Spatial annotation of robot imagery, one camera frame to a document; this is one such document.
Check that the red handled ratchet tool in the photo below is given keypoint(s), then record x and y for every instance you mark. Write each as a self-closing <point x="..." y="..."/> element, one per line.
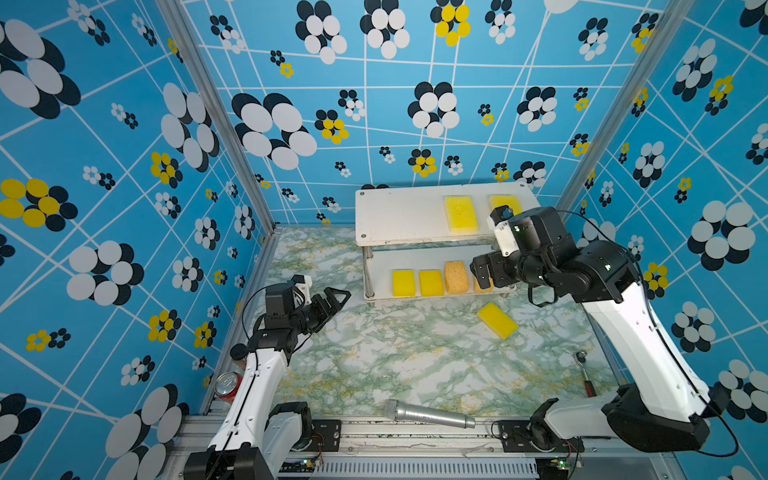
<point x="580" y="357"/>

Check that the yellow sponge front diagonal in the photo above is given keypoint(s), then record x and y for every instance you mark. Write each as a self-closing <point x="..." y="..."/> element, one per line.
<point x="461" y="214"/>

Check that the yellow sponge diagonal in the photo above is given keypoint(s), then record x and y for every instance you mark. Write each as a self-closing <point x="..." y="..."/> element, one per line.
<point x="497" y="321"/>
<point x="461" y="214"/>

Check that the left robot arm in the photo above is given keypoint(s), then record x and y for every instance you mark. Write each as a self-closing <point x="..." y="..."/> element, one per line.
<point x="256" y="435"/>

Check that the brown spice jar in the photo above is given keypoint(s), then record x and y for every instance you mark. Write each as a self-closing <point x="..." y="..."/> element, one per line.
<point x="239" y="353"/>

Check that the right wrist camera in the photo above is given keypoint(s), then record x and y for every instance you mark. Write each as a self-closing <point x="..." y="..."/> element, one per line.
<point x="498" y="222"/>

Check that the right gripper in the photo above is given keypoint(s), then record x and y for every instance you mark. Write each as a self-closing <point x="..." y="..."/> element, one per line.
<point x="495" y="261"/>

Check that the red soda can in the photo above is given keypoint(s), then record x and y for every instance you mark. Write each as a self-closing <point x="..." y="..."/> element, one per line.
<point x="227" y="385"/>

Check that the yellow sponge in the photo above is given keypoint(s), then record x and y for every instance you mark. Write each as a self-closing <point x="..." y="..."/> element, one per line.
<point x="403" y="283"/>
<point x="510" y="201"/>
<point x="431" y="283"/>

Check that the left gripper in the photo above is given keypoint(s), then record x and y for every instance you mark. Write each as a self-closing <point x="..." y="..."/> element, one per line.
<point x="329" y="310"/>

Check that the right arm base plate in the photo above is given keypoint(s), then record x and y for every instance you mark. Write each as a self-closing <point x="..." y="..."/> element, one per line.
<point x="516" y="437"/>

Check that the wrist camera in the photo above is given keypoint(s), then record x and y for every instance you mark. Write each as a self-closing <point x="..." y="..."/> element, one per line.
<point x="498" y="222"/>
<point x="301" y="287"/>

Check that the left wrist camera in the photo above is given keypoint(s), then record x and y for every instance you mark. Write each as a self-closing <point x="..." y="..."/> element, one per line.
<point x="301" y="287"/>

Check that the white two-tier shelf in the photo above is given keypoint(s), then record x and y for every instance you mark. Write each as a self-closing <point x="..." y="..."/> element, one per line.
<point x="408" y="229"/>

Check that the silver microphone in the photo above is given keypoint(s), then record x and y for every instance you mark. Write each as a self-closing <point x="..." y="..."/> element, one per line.
<point x="401" y="411"/>

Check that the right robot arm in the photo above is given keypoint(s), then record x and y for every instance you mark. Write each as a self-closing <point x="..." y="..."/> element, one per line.
<point x="666" y="406"/>

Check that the orange sponge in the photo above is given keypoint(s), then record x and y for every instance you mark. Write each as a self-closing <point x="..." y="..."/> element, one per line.
<point x="478" y="289"/>
<point x="456" y="278"/>

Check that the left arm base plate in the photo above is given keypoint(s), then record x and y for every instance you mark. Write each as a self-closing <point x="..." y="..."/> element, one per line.
<point x="325" y="436"/>

